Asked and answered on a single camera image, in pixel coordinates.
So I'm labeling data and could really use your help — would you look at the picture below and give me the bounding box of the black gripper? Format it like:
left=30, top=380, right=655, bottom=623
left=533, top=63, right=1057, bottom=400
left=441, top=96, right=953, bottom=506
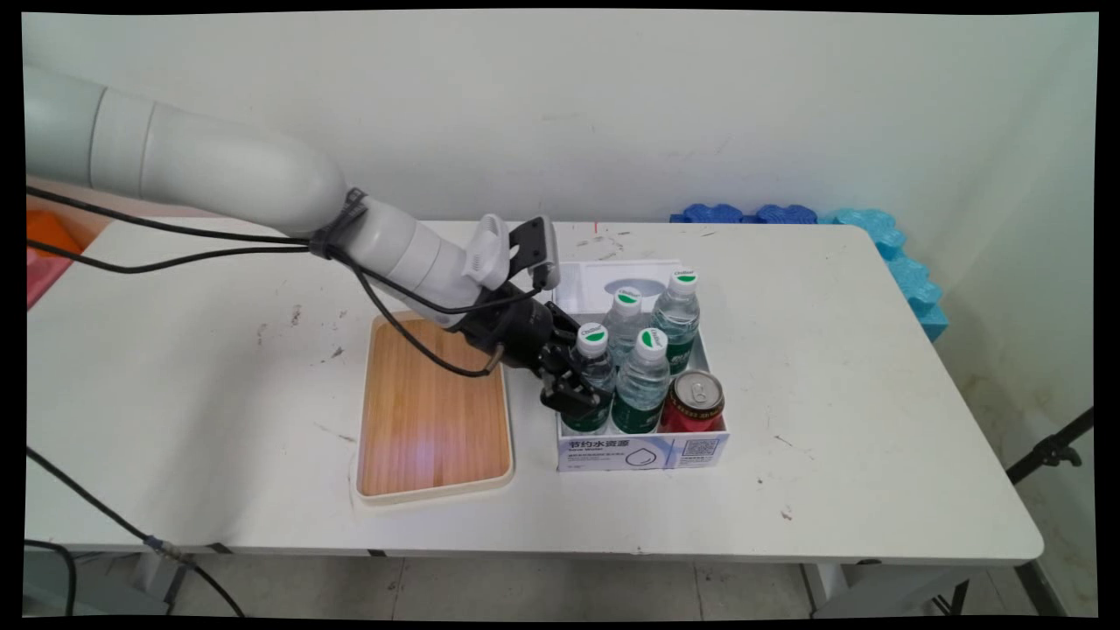
left=455, top=282, right=614, bottom=417

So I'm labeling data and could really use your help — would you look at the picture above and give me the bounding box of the green label water bottle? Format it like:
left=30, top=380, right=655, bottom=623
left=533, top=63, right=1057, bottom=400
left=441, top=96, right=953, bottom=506
left=650, top=269, right=702, bottom=377
left=610, top=327, right=672, bottom=436
left=560, top=322, right=618, bottom=436
left=604, top=287, right=647, bottom=368

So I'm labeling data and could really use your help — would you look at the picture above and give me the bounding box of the teal printed white organizer box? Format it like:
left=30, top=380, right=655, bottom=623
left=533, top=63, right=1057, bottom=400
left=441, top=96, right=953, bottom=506
left=551, top=259, right=732, bottom=473

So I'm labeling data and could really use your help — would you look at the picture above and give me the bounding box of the red soda can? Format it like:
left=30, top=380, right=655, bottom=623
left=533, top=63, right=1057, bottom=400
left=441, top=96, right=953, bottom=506
left=658, top=368, right=727, bottom=435

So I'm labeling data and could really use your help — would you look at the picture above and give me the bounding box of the wooden tray with cream rim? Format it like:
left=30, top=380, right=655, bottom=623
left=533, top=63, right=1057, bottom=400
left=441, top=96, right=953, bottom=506
left=354, top=312, right=515, bottom=508

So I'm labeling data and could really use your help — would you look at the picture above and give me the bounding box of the light blue foam block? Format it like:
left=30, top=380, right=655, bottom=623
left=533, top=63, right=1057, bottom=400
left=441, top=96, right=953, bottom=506
left=910, top=302, right=951, bottom=344
left=818, top=208, right=907, bottom=260
left=884, top=254, right=942, bottom=307

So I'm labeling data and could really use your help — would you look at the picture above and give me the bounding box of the white table leg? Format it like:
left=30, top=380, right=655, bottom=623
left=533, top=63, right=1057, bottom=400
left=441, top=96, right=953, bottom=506
left=131, top=551, right=189, bottom=613
left=800, top=563, right=851, bottom=615

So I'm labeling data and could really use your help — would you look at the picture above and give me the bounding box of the black tripod leg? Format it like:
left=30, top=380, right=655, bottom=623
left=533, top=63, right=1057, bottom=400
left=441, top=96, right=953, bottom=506
left=1005, top=407, right=1096, bottom=487

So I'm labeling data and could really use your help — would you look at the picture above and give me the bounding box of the pink plastic object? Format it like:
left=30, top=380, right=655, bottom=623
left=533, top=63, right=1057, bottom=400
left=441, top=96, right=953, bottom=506
left=26, top=248, right=76, bottom=310

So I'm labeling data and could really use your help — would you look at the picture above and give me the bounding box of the orange plastic object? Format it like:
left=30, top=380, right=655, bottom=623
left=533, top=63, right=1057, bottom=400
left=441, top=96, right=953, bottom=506
left=26, top=210, right=85, bottom=257

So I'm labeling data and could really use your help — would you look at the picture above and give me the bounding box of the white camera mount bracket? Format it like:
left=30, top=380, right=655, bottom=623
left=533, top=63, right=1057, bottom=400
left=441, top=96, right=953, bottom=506
left=462, top=214, right=513, bottom=291

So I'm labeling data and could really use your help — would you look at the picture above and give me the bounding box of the black camera cable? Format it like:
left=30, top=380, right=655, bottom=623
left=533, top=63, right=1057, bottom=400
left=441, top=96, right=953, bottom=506
left=348, top=262, right=545, bottom=316

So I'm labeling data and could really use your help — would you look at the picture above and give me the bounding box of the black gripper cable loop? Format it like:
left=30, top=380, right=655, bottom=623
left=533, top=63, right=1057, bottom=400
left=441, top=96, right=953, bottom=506
left=328, top=249, right=507, bottom=379

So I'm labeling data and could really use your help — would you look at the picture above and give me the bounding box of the black cable strap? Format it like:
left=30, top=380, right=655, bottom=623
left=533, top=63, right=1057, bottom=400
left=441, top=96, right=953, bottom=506
left=308, top=186, right=369, bottom=261

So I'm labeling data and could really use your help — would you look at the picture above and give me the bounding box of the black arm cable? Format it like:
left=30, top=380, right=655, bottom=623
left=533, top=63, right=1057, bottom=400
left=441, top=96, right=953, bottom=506
left=26, top=185, right=314, bottom=245
left=26, top=239, right=312, bottom=275

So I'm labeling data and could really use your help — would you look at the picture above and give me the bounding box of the black cable with connector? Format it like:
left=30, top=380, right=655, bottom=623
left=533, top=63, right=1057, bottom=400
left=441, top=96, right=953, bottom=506
left=25, top=448, right=248, bottom=619

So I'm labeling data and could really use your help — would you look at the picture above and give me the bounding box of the black curved cable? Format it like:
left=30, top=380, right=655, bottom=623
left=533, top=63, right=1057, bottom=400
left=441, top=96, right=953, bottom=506
left=24, top=540, right=80, bottom=619

